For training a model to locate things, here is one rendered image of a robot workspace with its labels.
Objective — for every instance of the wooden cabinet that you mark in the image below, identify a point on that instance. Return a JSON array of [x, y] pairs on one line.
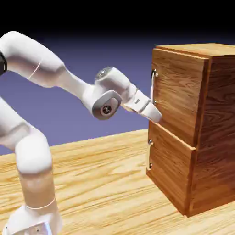
[[216, 128]]

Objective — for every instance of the wooden cabinet door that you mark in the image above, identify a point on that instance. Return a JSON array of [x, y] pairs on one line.
[[170, 165], [176, 95]]

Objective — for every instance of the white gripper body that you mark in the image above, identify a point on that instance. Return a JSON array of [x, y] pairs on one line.
[[152, 111]]

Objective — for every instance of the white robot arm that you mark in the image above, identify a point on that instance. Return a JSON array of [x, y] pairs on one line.
[[45, 69]]

